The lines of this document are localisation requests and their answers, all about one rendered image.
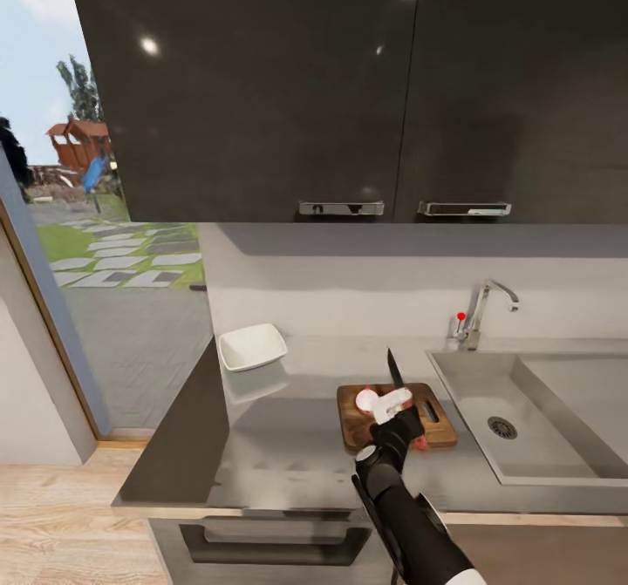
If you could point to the dishwasher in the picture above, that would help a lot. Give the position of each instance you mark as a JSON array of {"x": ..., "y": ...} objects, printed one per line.
[{"x": 272, "y": 552}]

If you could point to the parer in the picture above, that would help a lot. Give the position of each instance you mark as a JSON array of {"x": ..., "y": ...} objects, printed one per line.
[{"x": 420, "y": 442}]

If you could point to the cutting board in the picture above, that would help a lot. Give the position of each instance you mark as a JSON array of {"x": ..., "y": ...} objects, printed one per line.
[{"x": 356, "y": 425}]

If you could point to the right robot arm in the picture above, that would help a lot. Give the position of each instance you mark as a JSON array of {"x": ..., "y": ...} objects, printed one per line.
[{"x": 412, "y": 532}]

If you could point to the cabinet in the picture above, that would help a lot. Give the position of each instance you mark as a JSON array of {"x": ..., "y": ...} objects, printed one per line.
[{"x": 365, "y": 111}]

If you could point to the bowl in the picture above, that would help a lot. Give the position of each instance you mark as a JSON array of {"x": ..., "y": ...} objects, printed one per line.
[{"x": 252, "y": 347}]

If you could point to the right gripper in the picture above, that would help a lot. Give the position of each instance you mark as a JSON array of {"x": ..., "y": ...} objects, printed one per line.
[{"x": 405, "y": 424}]

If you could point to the fixed window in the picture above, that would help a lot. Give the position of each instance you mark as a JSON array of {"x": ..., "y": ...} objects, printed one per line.
[{"x": 125, "y": 304}]

